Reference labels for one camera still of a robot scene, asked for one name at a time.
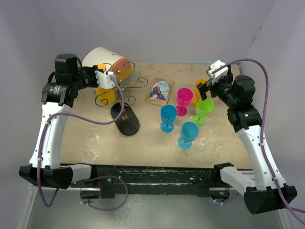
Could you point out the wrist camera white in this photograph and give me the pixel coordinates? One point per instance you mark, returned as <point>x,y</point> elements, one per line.
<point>105,80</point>
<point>217,71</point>

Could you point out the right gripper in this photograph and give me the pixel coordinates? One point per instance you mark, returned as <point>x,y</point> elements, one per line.
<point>227,78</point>

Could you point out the green wine glass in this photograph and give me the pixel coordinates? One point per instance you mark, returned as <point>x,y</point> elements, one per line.
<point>203,110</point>

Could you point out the orange wine glass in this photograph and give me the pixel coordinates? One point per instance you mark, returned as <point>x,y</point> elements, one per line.
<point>197,95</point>
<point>104,96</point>

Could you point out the white cylinder container orange lid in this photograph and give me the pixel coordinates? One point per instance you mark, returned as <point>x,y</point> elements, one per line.
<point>120,65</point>

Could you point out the orange wine glass front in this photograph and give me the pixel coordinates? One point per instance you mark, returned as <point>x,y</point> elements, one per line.
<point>104,96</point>

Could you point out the metal wine glass rack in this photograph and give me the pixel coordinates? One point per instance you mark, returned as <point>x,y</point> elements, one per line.
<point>128,123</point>

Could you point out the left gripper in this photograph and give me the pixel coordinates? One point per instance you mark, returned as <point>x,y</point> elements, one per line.
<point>91,70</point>

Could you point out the blue wine glass front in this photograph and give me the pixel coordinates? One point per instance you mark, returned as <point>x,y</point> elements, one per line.
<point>189,131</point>

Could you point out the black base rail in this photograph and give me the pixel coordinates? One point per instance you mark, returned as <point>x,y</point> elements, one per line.
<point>107,180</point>

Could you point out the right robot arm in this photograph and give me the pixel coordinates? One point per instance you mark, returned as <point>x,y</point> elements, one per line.
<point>268,190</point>

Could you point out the pink wine glass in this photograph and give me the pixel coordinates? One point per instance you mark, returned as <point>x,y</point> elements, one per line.
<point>184,98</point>

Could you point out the orange picture book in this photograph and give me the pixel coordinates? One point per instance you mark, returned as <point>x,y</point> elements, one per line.
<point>159,91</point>

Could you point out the blue wine glass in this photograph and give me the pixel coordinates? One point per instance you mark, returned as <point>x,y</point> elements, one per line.
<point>168,115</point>
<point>189,131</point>

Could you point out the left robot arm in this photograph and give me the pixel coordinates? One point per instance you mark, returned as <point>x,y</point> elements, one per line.
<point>58,95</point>

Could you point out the blue wine glass left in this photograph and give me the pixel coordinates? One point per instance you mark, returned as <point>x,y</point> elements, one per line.
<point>168,115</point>

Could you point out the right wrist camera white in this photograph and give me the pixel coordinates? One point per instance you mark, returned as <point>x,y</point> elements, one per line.
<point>217,71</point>

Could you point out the orange wine glass back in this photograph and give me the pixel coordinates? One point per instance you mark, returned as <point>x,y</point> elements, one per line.
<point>197,95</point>

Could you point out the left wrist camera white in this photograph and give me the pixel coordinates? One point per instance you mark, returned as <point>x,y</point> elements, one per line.
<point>105,80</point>

